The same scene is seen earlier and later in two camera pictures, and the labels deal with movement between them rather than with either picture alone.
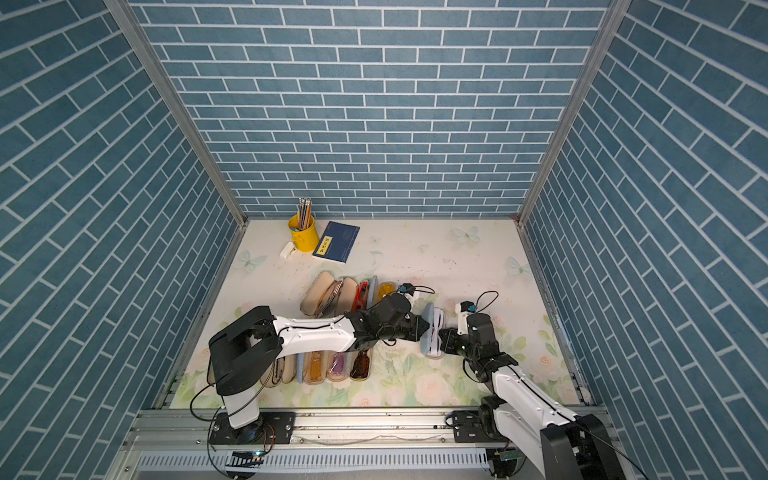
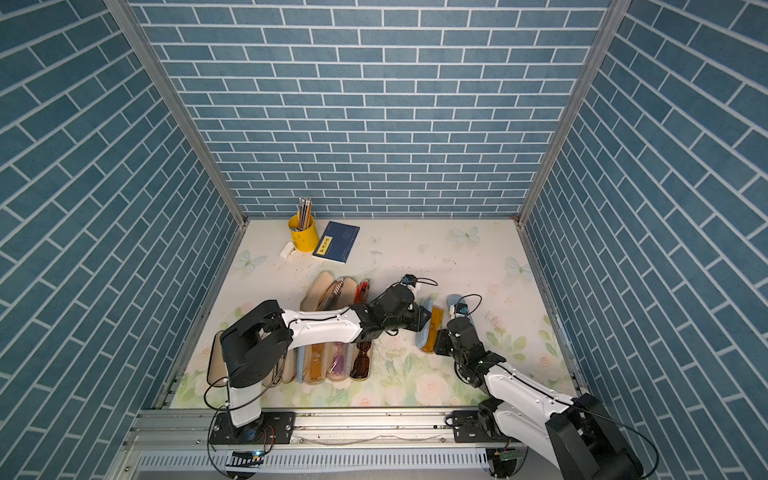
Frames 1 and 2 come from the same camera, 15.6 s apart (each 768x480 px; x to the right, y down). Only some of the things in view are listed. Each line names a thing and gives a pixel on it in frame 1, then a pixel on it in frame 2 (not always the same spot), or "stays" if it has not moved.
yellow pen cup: [306, 240] stays
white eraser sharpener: [288, 250] stays
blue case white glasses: [431, 341] -> [454, 299]
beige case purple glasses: [338, 365] stays
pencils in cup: [305, 211] stays
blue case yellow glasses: [376, 291] -> [425, 338]
